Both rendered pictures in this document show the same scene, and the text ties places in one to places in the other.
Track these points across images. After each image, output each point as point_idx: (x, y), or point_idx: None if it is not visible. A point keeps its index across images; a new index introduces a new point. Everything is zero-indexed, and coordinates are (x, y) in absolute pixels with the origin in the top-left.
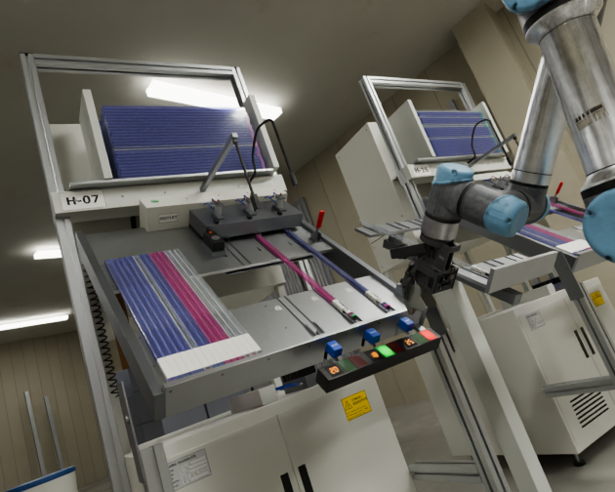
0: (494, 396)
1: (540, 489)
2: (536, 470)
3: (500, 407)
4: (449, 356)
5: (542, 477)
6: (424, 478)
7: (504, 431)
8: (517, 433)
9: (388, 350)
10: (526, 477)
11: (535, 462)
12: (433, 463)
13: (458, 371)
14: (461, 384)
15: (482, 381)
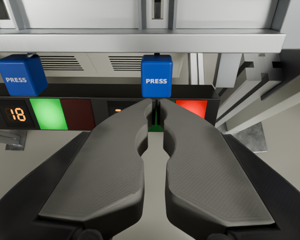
0: (293, 90)
1: (247, 122)
2: (258, 118)
3: (285, 97)
4: (245, 95)
5: (258, 120)
6: (187, 59)
7: (267, 99)
8: (273, 109)
9: (54, 117)
10: (247, 115)
11: (265, 117)
12: (198, 64)
13: (236, 108)
14: (227, 112)
15: None
